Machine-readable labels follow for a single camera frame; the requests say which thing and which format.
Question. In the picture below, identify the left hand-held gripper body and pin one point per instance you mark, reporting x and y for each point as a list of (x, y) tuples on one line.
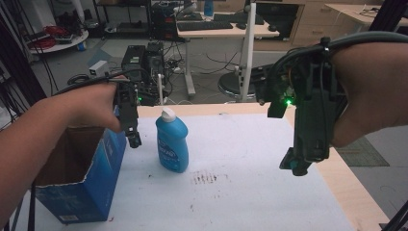
[(127, 102)]

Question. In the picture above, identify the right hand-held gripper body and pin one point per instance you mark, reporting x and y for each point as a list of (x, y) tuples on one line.
[(312, 106)]

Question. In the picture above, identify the blue bottle with white cap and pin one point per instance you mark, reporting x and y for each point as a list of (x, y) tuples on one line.
[(172, 144)]

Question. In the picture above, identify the blue cardboard box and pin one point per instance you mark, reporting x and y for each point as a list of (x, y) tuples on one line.
[(93, 183)]

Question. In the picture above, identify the person's left hand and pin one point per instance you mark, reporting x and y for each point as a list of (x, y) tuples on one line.
[(89, 106)]

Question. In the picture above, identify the person's right hand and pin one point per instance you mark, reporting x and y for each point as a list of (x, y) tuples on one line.
[(372, 89)]

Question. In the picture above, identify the black computer tower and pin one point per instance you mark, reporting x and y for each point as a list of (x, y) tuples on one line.
[(155, 61), (133, 62)]

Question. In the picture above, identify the white table mat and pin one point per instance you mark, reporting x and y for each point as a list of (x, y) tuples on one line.
[(243, 166)]

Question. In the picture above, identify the small white box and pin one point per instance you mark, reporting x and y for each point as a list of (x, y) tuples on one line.
[(98, 68)]

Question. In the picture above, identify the green floor mat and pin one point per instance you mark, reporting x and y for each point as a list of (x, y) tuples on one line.
[(362, 154)]

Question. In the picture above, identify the wooden cabinet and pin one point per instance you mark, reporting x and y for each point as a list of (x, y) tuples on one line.
[(316, 25)]

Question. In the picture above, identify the round white table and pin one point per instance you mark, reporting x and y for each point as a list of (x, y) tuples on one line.
[(69, 44)]

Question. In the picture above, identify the white stand pole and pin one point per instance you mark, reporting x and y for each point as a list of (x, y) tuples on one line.
[(247, 54)]

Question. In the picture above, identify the black computer mouse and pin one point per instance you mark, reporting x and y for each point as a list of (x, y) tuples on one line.
[(241, 26), (272, 28)]

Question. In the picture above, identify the black equipment rack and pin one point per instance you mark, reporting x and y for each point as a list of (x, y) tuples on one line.
[(163, 22)]

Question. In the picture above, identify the light wooden desk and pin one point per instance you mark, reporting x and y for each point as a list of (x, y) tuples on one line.
[(356, 12)]

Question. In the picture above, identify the black stand leg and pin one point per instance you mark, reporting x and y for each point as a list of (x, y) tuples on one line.
[(397, 218)]

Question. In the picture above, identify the black keyboard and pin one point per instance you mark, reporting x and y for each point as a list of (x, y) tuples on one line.
[(205, 25)]

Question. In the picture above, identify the black curtain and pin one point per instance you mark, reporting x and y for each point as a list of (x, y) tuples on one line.
[(19, 70)]

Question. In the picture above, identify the wooden desk with white legs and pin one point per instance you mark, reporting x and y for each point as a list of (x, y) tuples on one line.
[(224, 32)]

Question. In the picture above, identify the blue container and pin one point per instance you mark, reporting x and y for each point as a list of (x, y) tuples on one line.
[(208, 8)]

